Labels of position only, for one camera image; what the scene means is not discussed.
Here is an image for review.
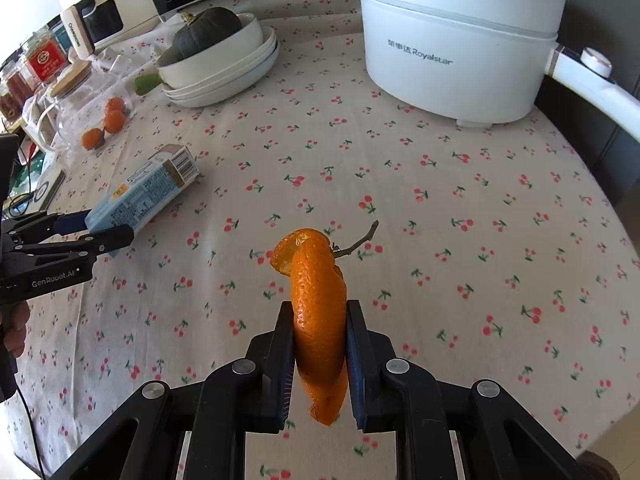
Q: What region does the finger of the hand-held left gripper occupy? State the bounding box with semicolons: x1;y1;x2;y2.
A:
20;224;136;262
5;210;101;242

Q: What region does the dark green pumpkin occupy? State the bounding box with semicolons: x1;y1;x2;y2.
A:
172;7;243;61

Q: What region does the light blue milk carton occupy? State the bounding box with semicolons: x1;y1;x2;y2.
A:
85;144;202;233

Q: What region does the orange peel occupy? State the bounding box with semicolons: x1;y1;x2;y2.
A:
270;220;380;427

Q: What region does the glass pitcher with bamboo lid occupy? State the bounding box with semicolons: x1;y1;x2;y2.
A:
22;62;136;156

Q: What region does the black cable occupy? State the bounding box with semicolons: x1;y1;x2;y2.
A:
0;352;47;478

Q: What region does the brown plastic bin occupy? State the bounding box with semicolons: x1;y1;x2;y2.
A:
577;452;623;480

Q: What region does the person's left hand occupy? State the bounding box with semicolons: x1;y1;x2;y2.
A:
0;302;32;357

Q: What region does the white bowl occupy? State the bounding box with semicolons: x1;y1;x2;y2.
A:
155;14;264;91

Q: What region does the small green fruit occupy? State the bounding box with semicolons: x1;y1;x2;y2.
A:
134;72;162;96

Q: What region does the white electric pot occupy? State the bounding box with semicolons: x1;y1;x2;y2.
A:
359;0;640;128

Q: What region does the white deep plate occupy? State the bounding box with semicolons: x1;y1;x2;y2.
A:
162;27;278;101
167;40;279;108

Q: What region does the red label glass jar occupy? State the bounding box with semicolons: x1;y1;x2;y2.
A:
25;30;68;83

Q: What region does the cherry print tablecloth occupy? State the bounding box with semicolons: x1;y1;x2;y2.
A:
0;0;628;480

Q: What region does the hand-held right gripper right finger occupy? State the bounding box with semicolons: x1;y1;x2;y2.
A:
346;299;596;480

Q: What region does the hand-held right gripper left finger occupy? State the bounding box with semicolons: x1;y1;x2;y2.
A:
50;300;296;480

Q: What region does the white charging pad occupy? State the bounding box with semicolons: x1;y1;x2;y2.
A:
22;165;66;208

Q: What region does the glass spice jar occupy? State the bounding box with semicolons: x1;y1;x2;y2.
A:
0;67;36;118

